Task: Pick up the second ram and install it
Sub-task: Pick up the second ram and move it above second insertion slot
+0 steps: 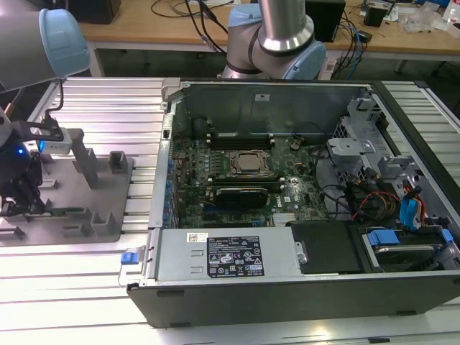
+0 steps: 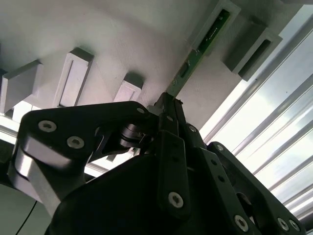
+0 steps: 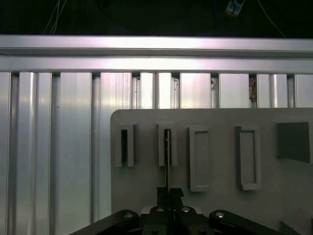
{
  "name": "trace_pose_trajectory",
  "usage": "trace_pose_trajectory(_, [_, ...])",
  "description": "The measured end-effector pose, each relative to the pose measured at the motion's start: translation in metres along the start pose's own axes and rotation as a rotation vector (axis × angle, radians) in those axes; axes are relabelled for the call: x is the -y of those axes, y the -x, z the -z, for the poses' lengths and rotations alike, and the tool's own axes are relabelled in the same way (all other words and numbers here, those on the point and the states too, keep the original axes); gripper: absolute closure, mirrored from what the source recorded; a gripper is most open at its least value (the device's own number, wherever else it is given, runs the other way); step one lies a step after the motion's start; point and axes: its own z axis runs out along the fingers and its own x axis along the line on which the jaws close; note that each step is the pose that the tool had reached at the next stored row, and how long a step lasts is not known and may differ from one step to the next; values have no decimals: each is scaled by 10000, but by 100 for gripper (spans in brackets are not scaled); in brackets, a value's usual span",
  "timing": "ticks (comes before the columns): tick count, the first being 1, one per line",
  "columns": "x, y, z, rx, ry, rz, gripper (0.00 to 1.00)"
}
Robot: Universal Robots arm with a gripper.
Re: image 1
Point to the clear plastic bags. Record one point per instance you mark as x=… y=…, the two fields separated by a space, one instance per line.
x=420 y=21

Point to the silver CPU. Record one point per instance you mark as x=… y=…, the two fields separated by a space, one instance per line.
x=248 y=161

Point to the black open PC case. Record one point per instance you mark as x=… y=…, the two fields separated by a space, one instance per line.
x=287 y=305

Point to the black plastic air shroud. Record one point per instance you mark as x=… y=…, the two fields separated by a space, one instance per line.
x=323 y=248

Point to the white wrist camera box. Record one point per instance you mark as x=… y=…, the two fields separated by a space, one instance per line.
x=57 y=147

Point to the pink white package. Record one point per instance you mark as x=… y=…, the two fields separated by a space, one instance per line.
x=453 y=14

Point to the grey metal drive cage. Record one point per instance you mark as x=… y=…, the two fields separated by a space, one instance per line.
x=350 y=147

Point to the wide black case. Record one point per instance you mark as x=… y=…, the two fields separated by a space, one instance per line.
x=100 y=10

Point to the green motherboard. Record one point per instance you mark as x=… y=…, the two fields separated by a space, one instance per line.
x=305 y=179

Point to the black RAM slot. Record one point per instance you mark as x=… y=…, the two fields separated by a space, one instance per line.
x=248 y=176
x=240 y=139
x=240 y=142
x=240 y=146
x=248 y=179
x=240 y=135

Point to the small black box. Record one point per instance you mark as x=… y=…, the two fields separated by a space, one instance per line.
x=377 y=16

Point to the black power adapter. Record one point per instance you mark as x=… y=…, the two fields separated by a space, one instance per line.
x=366 y=36

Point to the grey parts rack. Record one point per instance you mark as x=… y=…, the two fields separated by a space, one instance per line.
x=108 y=201

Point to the hard disk in blue carrier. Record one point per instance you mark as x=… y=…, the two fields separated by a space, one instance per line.
x=382 y=239

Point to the tall black box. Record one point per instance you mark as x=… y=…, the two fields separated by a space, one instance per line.
x=328 y=21

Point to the coin cell battery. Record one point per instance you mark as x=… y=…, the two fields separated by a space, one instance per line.
x=295 y=144

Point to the wooden desk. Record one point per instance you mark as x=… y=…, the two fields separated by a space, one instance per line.
x=143 y=32

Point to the silver chipset heatsink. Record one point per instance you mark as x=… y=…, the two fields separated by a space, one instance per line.
x=286 y=218

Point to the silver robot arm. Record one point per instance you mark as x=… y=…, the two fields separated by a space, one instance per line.
x=21 y=43

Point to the black graphics card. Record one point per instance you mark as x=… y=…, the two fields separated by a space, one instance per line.
x=240 y=197

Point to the grey power supply unit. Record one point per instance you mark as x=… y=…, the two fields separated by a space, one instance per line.
x=179 y=258

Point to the blue case latch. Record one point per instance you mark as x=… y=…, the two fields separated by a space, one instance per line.
x=129 y=258

